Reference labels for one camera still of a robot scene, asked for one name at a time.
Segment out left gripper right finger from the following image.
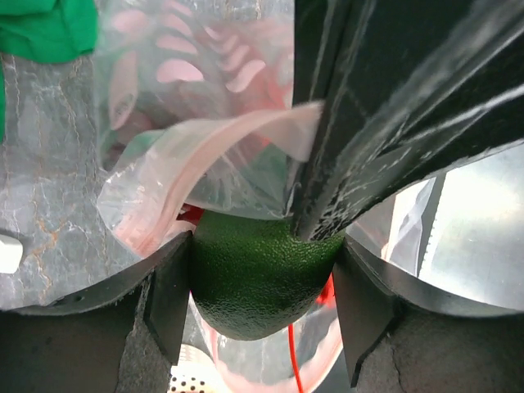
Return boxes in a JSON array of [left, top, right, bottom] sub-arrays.
[[333, 237, 523, 392]]

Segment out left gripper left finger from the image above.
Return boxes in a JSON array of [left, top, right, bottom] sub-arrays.
[[1, 233, 191, 392]]

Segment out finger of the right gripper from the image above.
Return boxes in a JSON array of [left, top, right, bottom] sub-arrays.
[[292, 1, 523, 240]]

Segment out clear zip top bag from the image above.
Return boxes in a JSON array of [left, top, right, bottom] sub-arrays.
[[93, 0, 524, 393]]

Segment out green toy avocado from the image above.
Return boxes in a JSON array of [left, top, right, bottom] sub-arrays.
[[188, 211, 345, 341]]

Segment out white perforated plastic basket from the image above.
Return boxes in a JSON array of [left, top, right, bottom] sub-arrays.
[[167, 344, 220, 393]]

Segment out metal clothes rack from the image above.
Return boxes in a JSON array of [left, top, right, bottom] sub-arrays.
[[0, 234, 24, 274]]

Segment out green t-shirt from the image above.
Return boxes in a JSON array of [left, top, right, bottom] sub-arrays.
[[0, 0, 99, 144]]

